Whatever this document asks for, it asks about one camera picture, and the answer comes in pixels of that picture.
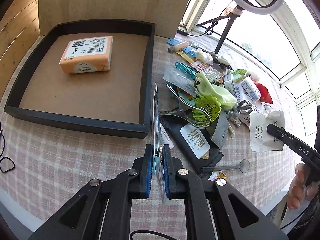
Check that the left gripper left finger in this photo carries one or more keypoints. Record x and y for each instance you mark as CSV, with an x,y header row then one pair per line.
x,y
101,209

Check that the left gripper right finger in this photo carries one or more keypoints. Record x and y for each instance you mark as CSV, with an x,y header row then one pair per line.
x,y
215,209

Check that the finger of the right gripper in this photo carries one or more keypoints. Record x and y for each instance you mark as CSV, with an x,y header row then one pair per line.
x,y
280,134

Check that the white sachet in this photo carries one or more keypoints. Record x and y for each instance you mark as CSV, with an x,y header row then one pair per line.
x,y
260,139

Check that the white box red calligraphy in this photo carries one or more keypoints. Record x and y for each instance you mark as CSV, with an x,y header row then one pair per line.
x,y
256,106

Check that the blue cartoon tissue pack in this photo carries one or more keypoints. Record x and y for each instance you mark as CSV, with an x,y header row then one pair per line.
x,y
160,167

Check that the person's right hand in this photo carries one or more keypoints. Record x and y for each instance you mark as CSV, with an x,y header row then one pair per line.
x,y
298,191

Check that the coffee mate sachet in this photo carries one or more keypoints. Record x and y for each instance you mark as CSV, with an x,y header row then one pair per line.
x,y
217,175

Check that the red pouch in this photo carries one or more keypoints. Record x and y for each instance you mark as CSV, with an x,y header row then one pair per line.
x,y
265,95

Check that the metal spoon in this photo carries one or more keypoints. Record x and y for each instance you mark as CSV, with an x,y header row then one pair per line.
x,y
243,167

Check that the grey ball cluster toy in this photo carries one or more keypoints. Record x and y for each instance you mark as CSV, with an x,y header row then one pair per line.
x,y
233,116

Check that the white blue tube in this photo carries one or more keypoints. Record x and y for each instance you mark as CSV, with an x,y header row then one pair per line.
x,y
251,89

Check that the grey sachet packet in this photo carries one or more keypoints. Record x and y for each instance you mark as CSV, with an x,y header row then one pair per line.
x,y
180,80
220,130

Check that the black snack bag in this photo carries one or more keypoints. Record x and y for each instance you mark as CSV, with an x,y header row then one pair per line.
x,y
194,143

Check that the green mesh net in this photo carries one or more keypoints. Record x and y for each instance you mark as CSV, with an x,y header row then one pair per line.
x,y
210,104

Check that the large metal clamp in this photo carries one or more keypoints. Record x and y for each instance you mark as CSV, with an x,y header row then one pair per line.
x,y
184,110

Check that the light green cloth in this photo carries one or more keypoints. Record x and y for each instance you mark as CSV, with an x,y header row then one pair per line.
x,y
204,87

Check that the teal clothespin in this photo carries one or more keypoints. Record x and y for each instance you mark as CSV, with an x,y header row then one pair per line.
x,y
186,69

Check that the grey sachet packet upper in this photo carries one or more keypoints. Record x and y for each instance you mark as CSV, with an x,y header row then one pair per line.
x,y
180,80

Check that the tripod stand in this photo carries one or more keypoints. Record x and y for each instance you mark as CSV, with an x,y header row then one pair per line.
x,y
210,24

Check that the black cardboard tray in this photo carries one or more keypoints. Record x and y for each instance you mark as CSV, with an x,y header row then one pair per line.
x,y
116,102

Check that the orange tissue pack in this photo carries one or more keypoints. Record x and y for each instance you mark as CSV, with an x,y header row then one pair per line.
x,y
87,55

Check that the wooden board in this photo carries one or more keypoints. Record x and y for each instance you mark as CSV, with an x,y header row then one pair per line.
x,y
165,14

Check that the wooden handle tool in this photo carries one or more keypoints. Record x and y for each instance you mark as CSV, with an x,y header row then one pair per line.
x,y
178,47

